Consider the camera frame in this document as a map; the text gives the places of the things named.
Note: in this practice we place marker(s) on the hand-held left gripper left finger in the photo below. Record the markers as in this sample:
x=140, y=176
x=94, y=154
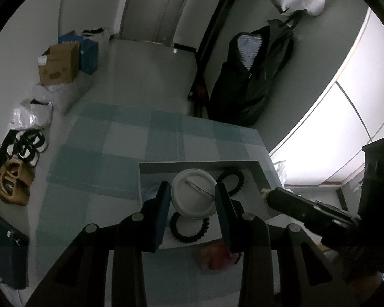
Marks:
x=162, y=211

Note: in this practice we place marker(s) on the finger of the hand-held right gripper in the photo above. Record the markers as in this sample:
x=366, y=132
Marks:
x=336, y=208
x=288, y=203

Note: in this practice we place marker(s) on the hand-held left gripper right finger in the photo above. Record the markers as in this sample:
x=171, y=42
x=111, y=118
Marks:
x=223, y=214

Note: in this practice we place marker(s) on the round pin badge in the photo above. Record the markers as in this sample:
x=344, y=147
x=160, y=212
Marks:
x=188, y=198

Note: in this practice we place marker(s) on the grey cardboard box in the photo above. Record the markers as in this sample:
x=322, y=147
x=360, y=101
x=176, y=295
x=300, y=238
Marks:
x=246, y=195

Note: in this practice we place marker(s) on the thin white plastic bag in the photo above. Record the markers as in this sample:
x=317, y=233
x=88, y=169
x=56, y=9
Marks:
x=280, y=171

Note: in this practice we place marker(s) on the white wardrobe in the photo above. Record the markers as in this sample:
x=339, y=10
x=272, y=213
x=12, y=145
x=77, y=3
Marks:
x=339, y=128

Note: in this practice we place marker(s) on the black jacket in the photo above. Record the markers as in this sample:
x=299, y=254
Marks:
x=259, y=96

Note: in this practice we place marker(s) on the black white sandal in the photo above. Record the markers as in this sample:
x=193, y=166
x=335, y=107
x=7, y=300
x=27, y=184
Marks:
x=35, y=139
x=20, y=156

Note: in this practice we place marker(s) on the brown sandal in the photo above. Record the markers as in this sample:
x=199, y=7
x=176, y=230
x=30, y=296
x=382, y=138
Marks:
x=9, y=195
x=19, y=169

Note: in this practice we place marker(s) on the striped shirt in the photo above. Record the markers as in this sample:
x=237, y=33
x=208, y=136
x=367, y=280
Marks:
x=248, y=49

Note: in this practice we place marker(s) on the crumpled white plastic bag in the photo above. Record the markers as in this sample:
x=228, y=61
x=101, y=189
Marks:
x=35, y=115

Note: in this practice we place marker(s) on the teal shoe box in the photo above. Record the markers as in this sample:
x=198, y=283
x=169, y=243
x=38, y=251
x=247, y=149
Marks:
x=6, y=249

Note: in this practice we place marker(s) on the tall blue box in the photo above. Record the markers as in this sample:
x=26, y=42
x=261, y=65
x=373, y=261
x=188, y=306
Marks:
x=89, y=57

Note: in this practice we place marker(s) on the black clothes rack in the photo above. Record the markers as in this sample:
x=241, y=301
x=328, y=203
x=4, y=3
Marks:
x=211, y=38

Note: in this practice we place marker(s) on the brown cardboard box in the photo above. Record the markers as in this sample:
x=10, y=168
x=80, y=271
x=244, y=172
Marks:
x=59, y=67

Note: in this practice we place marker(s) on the white shopping bag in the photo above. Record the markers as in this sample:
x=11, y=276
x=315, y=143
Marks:
x=99, y=35

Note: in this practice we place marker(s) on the flat blue box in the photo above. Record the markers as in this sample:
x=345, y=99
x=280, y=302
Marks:
x=68, y=38

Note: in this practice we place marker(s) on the grey door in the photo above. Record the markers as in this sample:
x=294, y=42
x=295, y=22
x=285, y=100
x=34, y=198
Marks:
x=153, y=6

